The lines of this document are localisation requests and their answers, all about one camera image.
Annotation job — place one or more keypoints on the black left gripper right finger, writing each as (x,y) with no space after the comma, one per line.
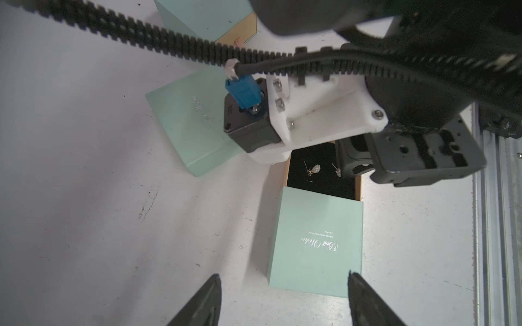
(367,307)

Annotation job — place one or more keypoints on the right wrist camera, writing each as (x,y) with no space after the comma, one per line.
(270,117)

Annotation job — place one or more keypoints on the mint drawer-style jewelry box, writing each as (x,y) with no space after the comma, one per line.
(222,21)

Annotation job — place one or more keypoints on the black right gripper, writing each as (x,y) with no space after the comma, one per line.
(473,48)

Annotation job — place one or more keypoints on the aluminium front rail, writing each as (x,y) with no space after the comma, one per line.
(497,226)

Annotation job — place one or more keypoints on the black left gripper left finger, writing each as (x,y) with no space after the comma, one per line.
(203,309)

